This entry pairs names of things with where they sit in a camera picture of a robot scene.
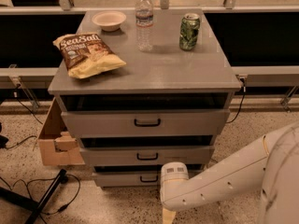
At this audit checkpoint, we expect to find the black floor cable left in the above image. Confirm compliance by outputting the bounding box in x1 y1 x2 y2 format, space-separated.
0 173 81 217

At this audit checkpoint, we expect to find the white paper bowl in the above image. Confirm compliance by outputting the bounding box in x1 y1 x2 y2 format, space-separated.
92 11 126 32

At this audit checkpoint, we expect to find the grey bottom drawer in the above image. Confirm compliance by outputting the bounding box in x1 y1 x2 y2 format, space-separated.
93 171 161 188

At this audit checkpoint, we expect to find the clear plastic water bottle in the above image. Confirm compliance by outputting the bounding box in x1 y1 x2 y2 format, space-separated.
135 0 153 51

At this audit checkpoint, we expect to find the sea salt chips bag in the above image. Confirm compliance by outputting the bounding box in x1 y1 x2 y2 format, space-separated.
53 33 126 79

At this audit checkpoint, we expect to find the grey middle drawer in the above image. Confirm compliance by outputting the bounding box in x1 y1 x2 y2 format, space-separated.
80 146 214 166

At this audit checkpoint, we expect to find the green soda can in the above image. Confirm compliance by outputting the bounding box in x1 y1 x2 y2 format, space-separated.
179 13 200 50

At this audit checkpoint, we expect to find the grey drawer cabinet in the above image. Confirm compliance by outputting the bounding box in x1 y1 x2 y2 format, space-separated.
49 9 240 175

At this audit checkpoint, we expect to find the cardboard box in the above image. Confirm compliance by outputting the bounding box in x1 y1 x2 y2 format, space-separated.
37 99 84 166

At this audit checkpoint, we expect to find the black tripod stand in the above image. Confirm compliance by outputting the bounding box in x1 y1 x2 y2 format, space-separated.
0 168 69 224

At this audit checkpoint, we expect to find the grey top drawer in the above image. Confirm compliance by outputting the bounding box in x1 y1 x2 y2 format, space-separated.
62 110 229 138

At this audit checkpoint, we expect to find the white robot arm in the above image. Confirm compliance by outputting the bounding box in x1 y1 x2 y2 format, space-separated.
160 122 299 224

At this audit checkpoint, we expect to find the black cable behind cabinet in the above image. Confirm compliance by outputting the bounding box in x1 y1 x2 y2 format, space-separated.
226 77 247 124

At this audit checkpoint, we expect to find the metal railing bracket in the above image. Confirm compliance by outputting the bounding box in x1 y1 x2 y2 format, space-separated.
9 75 40 114
280 86 299 112

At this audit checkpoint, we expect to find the metal railing bracket left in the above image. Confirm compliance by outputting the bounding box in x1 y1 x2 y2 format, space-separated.
9 75 40 114

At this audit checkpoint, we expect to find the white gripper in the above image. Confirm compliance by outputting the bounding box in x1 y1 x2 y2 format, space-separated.
161 161 189 224

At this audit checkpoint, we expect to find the metal railing bracket right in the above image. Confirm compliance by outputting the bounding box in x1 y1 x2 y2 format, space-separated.
280 86 299 112

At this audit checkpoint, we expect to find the grey drawer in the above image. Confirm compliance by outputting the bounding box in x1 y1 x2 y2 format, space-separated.
80 146 214 166
93 171 161 188
62 110 229 138

